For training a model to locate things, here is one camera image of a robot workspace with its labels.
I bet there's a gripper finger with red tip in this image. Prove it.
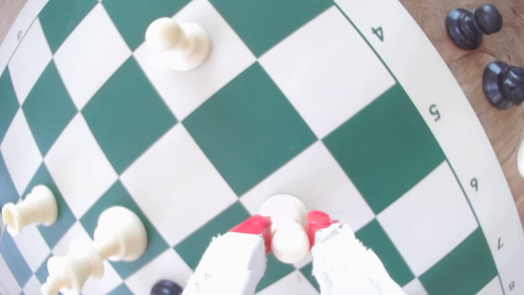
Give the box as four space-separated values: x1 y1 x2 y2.
182 215 273 295
305 210 406 295

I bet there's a white chess pawn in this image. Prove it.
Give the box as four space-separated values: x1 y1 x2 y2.
258 194 310 264
145 17 212 72

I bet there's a black chess pawn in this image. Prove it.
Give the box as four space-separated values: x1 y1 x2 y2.
151 280 183 295
445 4 504 51
482 61 524 110

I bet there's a white chess queen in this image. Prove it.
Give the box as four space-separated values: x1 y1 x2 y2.
41 206 148 295

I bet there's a green and white chess board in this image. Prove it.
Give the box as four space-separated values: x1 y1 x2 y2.
0 0 524 295

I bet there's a white chess rook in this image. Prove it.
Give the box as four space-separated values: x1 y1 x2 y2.
1 184 59 237

